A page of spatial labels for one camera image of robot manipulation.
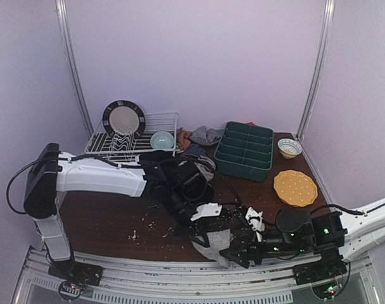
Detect grey boxer briefs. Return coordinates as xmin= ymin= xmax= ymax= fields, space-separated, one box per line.
xmin=192 ymin=229 xmax=232 ymax=269

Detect green compartment tray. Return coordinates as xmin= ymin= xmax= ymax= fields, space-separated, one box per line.
xmin=214 ymin=121 xmax=274 ymax=182

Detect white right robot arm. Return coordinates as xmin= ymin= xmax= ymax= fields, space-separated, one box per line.
xmin=219 ymin=198 xmax=385 ymax=285

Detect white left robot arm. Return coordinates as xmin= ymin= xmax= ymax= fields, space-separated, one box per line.
xmin=23 ymin=143 xmax=232 ymax=301

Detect beige striped underwear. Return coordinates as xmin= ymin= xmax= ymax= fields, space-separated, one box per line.
xmin=195 ymin=156 xmax=216 ymax=182

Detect blue striped underwear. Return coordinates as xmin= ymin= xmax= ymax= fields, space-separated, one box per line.
xmin=180 ymin=144 xmax=206 ymax=160

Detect brown crumpled underwear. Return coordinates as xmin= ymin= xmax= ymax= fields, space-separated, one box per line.
xmin=177 ymin=128 xmax=192 ymax=151

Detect grey crumpled underwear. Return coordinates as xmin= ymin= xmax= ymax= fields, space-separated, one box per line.
xmin=190 ymin=125 xmax=224 ymax=146

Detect yellow plate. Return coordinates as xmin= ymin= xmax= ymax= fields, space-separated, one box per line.
xmin=274 ymin=170 xmax=319 ymax=208

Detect light blue bowl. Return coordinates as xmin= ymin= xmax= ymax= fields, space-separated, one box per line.
xmin=150 ymin=130 xmax=174 ymax=149

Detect patterned white bowl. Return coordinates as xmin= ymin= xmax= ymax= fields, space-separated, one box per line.
xmin=277 ymin=138 xmax=303 ymax=159

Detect black rimmed plate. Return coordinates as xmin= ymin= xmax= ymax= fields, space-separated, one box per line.
xmin=102 ymin=100 xmax=146 ymax=139

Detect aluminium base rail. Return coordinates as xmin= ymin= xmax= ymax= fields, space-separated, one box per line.
xmin=11 ymin=249 xmax=385 ymax=303

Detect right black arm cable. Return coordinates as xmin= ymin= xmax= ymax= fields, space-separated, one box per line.
xmin=309 ymin=204 xmax=367 ymax=218

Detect white wire dish rack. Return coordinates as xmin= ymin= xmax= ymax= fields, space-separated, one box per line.
xmin=84 ymin=112 xmax=179 ymax=163

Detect right aluminium frame post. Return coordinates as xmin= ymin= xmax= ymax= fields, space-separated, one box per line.
xmin=296 ymin=0 xmax=336 ymax=141

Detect aluminium frame post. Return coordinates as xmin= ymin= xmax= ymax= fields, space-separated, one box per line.
xmin=296 ymin=0 xmax=336 ymax=141
xmin=55 ymin=0 xmax=94 ymax=137

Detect left aluminium frame post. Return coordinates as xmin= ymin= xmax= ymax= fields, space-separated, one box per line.
xmin=55 ymin=0 xmax=94 ymax=137

